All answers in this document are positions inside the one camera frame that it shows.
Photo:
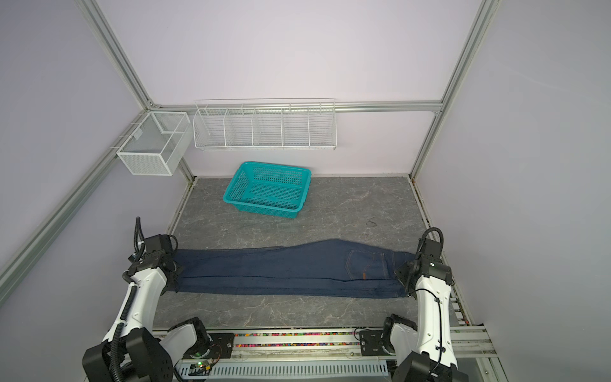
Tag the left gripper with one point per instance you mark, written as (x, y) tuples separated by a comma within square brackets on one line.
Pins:
[(179, 270)]

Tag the teal plastic basket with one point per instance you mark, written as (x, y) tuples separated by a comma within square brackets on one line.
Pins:
[(269, 189)]

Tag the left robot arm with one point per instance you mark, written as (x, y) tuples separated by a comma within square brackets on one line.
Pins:
[(129, 351)]

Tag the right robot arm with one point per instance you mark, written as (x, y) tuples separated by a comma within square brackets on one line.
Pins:
[(424, 349)]

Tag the dark blue denim trousers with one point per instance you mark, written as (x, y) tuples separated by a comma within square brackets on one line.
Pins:
[(328, 268)]

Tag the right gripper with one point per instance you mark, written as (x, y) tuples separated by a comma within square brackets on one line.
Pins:
[(402, 272)]

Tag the long white wire shelf basket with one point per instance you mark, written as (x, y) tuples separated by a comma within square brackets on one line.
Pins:
[(225, 129)]

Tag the aluminium frame rail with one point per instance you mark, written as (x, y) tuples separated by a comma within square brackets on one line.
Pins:
[(433, 106)]

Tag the green circuit board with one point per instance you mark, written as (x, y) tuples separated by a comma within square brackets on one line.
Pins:
[(199, 369)]

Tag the white slotted cable duct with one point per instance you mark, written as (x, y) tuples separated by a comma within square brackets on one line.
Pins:
[(292, 370)]

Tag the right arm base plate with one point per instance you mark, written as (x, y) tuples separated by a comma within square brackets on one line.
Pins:
[(372, 343)]

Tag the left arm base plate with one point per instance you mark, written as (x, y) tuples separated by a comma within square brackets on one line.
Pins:
[(220, 347)]

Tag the small white mesh box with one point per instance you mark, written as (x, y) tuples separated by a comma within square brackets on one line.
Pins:
[(158, 143)]

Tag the colourful bead strip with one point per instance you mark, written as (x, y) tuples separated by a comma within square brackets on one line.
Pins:
[(316, 338)]

